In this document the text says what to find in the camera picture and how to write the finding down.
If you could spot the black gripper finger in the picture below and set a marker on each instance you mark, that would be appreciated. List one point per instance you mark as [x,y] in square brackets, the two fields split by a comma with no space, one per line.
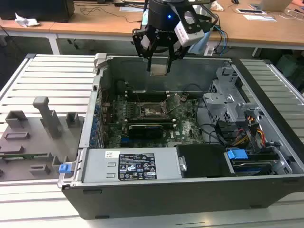
[169,47]
[139,47]

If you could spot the silver square CPU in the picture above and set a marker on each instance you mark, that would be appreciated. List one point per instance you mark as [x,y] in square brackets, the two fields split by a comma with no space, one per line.
[158,70]

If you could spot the black RAM slot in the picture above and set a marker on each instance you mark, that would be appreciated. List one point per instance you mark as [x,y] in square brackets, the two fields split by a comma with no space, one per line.
[152,120]
[152,97]
[152,123]
[152,92]

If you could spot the RAM slot with white clips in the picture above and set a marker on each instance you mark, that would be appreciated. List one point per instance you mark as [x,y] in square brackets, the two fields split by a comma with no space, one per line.
[152,94]
[152,121]
[169,126]
[152,99]

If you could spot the CPU socket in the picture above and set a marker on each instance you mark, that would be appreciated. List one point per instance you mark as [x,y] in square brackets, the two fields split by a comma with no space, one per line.
[149,111]

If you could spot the blue expansion slot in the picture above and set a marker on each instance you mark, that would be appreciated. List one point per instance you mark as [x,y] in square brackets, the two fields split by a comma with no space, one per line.
[126,142]

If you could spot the grey paper sheet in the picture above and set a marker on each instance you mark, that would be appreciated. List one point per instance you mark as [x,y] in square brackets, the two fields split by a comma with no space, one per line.
[130,9]

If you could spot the wooden desk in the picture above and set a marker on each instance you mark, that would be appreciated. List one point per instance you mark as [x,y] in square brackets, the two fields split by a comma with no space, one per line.
[95,23]
[261,31]

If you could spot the patterned shell-like object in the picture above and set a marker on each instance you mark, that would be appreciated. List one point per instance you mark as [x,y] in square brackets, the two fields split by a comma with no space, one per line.
[217,6]

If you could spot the silver metal drive cage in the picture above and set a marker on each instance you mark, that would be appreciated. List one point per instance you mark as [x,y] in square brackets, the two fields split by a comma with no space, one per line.
[221,104]

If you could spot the green motherboard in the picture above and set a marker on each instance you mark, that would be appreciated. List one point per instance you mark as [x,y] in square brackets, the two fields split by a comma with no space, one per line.
[187,128]

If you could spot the black graphics card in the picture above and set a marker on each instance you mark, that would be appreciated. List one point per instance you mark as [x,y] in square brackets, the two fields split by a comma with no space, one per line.
[145,131]

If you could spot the flat tablet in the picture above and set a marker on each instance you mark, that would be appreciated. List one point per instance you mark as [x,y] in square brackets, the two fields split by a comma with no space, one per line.
[249,11]

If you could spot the small white sticker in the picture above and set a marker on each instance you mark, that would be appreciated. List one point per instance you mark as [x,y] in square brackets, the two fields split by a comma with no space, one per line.
[111,154]

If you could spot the black computer box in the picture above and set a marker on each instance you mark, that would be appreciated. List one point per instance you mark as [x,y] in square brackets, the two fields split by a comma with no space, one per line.
[35,9]

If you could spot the laptop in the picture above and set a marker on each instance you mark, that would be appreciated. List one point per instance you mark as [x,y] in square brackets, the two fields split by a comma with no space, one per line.
[273,4]

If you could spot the crumpled white paper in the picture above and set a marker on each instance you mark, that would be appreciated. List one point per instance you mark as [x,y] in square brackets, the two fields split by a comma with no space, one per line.
[26,20]

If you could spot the black label sticker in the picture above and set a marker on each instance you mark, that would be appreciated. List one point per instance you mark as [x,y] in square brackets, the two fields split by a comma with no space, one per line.
[136,166]

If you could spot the black plastic air shroud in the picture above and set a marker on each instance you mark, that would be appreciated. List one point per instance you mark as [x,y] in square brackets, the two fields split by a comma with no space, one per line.
[204,161]

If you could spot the silver power supply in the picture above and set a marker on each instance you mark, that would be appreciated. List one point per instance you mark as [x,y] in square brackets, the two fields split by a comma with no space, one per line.
[99,166]

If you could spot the blue disk carrier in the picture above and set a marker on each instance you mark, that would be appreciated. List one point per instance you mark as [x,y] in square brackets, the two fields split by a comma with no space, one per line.
[236,156]

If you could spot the blue plastic case latch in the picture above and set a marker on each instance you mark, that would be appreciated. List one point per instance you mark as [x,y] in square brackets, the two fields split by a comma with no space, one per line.
[64,169]

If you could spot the grey parts rack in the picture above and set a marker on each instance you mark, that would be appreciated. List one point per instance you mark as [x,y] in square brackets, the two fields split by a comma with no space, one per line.
[35,147]

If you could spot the hard disk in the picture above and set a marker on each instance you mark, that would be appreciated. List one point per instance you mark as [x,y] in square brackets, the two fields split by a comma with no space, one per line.
[254,169]

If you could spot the black open PC case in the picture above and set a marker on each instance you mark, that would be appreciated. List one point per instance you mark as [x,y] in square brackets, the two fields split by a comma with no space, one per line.
[166,199]

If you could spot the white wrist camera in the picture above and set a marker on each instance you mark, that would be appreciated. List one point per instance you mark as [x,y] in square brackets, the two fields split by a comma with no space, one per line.
[145,44]

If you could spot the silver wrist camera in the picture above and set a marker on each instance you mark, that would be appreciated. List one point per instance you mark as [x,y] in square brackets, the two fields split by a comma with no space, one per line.
[190,38]

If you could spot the black camera bracket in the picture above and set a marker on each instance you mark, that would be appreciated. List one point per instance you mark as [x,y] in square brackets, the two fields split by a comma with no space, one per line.
[199,22]

